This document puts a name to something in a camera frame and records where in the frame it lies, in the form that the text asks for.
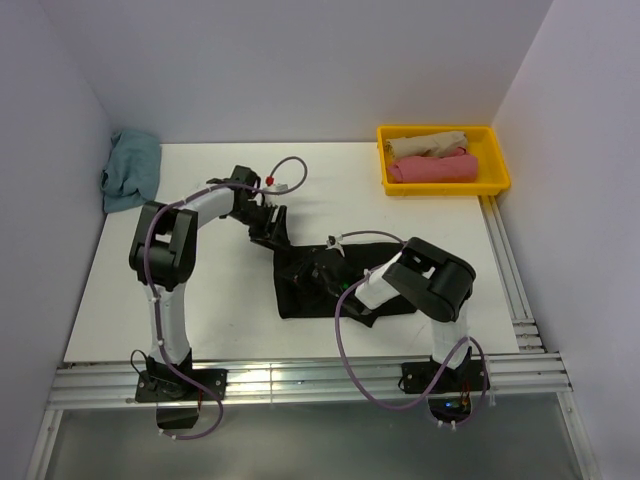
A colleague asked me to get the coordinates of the yellow plastic bin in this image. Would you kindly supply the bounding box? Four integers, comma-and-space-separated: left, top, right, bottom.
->
377, 125, 511, 196

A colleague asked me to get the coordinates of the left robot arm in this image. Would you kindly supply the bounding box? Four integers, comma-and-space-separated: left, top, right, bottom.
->
129, 166, 291, 399

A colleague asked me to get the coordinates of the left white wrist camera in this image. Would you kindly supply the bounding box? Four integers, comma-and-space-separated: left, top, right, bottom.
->
264, 176, 290, 197

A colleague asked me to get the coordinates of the blue crumpled t-shirt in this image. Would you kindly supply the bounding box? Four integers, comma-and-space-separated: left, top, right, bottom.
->
100, 129, 161, 214

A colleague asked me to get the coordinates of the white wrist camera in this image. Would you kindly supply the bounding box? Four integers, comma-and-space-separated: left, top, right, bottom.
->
264, 176, 290, 197
326, 234, 345, 257

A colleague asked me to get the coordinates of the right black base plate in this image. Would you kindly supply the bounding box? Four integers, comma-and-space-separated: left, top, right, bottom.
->
398, 360, 490, 395

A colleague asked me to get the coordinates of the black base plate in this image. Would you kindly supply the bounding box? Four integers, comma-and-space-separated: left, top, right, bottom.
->
134, 364, 228, 403
398, 360, 490, 395

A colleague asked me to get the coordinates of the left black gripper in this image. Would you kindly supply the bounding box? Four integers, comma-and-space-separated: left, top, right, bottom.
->
231, 202, 291, 252

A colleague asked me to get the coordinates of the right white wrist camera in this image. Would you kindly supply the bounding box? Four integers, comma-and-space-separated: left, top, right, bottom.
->
326, 234, 345, 257

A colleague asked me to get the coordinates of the black t-shirt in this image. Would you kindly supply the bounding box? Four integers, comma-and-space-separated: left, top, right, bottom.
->
273, 243, 400, 319

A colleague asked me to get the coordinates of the pink rolled t-shirt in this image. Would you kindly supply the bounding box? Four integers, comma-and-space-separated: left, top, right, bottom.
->
388, 154, 479, 183

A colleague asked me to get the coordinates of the beige rolled t-shirt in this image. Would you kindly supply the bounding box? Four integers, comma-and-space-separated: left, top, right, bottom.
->
385, 131, 468, 159

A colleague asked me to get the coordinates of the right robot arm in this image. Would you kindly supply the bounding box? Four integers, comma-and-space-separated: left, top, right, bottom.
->
279, 237, 476, 390

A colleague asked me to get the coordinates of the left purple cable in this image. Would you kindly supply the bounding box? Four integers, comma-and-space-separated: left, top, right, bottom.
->
139, 156, 309, 441

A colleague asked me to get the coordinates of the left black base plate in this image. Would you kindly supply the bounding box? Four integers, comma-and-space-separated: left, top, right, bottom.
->
134, 364, 228, 403

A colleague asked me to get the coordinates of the aluminium mounting rail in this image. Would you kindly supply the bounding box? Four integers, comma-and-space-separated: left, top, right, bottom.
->
45, 352, 572, 411

